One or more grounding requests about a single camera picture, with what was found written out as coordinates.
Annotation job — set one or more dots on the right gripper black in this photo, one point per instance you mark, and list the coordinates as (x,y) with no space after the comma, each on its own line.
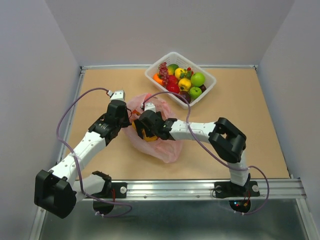
(139,126)

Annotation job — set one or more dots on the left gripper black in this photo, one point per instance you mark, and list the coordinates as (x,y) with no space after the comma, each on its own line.
(127,122)

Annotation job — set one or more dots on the pink plastic bag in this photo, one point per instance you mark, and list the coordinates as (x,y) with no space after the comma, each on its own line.
(166,150)

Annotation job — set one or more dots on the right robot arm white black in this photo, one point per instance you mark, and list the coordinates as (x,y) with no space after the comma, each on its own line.
(225,138)

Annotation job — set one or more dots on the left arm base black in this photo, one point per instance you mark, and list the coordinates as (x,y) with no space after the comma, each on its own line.
(111,192)

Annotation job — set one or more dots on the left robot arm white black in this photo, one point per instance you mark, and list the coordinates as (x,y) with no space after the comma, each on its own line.
(60,188)

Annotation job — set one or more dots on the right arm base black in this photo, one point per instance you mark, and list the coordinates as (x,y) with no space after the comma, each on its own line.
(240,196)

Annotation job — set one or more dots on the small orange red fruit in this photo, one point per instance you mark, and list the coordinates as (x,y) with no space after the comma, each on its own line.
(135,112)

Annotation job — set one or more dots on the red apple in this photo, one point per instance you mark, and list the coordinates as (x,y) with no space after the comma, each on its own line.
(172,87)

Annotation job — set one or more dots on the orange tangerine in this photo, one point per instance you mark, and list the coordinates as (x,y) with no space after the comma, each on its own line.
(157,79)

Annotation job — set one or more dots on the dark purple plum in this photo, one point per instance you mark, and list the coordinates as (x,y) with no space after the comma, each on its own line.
(184,96)

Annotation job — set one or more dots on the red strawberry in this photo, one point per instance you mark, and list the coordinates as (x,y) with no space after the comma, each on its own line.
(172,79)

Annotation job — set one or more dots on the yellow bell pepper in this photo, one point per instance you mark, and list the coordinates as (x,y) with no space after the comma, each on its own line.
(184,84)

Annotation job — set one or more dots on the purple grape bunch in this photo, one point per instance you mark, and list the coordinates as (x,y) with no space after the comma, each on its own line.
(163,73)

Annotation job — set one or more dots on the small green apple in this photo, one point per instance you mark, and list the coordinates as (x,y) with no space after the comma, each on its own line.
(195,92)

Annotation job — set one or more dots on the green yellow mango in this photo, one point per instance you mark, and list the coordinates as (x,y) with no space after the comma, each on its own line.
(172,68)

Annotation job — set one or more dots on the red cherries with leaves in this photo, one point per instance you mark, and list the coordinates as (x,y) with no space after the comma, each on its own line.
(186,73)

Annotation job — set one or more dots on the small dark plum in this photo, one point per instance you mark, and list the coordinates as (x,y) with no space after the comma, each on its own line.
(203,88)

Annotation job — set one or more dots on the large green apple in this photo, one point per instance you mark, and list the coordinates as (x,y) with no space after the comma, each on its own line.
(197,79)

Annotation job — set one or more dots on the white plastic basket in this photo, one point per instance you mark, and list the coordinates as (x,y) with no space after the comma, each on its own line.
(181,61)

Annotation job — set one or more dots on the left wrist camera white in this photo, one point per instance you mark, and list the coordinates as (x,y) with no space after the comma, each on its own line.
(116,95)

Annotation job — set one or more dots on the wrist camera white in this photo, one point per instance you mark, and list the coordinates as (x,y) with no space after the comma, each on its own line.
(116,95)
(149,106)

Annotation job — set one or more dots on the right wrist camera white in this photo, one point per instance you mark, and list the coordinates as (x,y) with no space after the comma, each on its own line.
(149,106)

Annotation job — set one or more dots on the aluminium front rail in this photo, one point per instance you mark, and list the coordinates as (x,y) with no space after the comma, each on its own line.
(190,190)

